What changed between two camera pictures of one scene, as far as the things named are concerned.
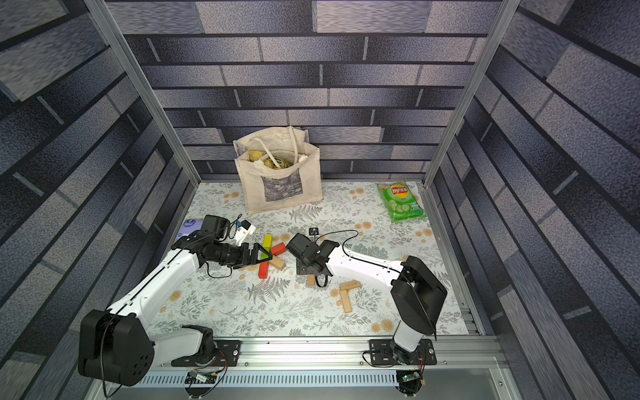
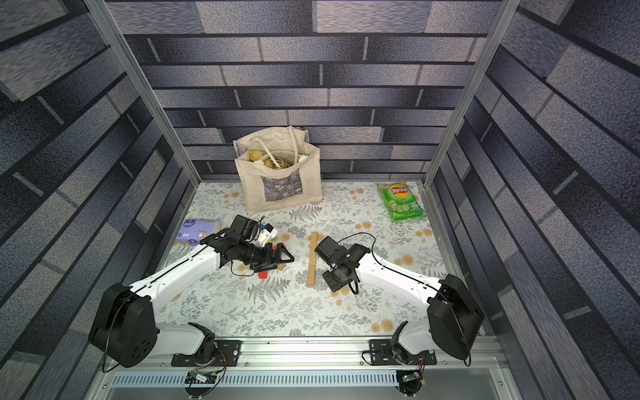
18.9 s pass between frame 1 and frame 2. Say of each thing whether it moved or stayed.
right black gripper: moved
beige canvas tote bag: stayed
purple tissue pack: stayed
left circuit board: stayed
